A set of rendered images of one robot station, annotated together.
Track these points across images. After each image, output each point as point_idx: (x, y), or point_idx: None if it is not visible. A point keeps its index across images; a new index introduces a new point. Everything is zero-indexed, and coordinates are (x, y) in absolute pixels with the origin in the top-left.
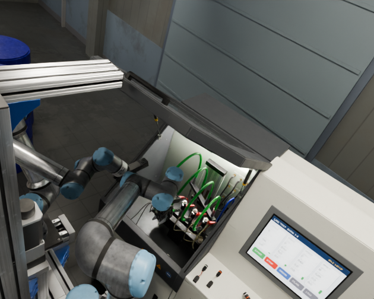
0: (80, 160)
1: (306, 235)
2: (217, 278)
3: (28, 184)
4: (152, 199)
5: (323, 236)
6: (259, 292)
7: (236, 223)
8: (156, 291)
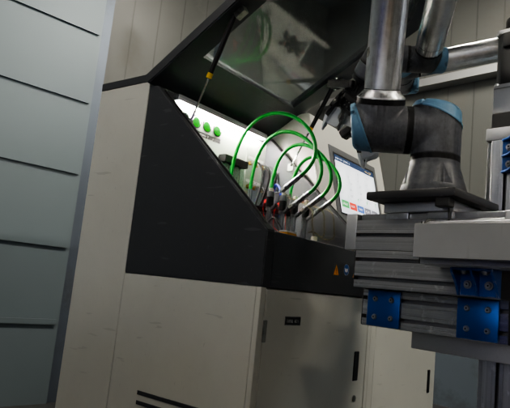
0: None
1: (350, 159)
2: None
3: (399, 95)
4: (414, 78)
5: (354, 153)
6: None
7: (323, 184)
8: (355, 341)
